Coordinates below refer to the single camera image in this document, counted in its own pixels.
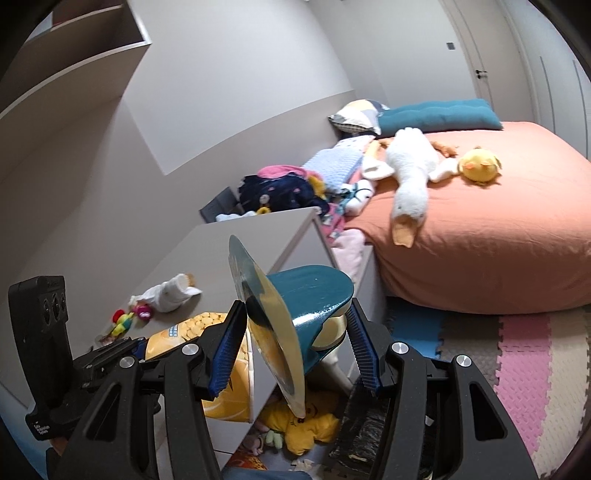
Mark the pink cap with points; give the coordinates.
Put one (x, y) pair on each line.
(281, 171)

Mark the small colourful toy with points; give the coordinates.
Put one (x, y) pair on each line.
(122, 323)

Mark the colourful foam floor mat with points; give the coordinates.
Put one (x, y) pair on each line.
(521, 369)

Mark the white door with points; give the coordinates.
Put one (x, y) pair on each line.
(480, 41)

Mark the yellow snack bag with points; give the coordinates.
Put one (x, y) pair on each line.
(184, 330)

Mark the white plush with teal ribbon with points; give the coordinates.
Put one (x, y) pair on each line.
(362, 194)

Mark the light blue knitted blanket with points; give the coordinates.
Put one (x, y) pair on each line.
(330, 164)

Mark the black bin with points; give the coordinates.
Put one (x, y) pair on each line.
(355, 434)

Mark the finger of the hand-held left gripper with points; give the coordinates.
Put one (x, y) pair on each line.
(124, 347)

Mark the yellow duck plush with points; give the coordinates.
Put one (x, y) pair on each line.
(478, 166)

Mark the yellow bear plush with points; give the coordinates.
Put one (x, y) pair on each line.
(309, 429)

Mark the navy patterned blanket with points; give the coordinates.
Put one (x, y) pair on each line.
(277, 191)

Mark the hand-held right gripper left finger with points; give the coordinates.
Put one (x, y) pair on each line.
(226, 353)

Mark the patterned pillow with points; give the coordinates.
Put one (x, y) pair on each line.
(355, 115)

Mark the white wardrobe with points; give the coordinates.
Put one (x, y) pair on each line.
(554, 83)

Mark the bed with orange sheet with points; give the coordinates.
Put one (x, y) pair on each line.
(485, 230)

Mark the beige wall shelf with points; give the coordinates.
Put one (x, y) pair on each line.
(69, 55)

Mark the teal cushion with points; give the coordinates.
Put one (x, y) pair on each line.
(438, 115)

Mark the pink blanket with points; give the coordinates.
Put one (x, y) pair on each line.
(348, 249)

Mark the white goose plush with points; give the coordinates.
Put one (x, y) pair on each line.
(411, 175)

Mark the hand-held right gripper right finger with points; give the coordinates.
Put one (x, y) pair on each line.
(364, 353)

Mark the small white plush toy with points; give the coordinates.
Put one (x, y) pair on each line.
(166, 297)

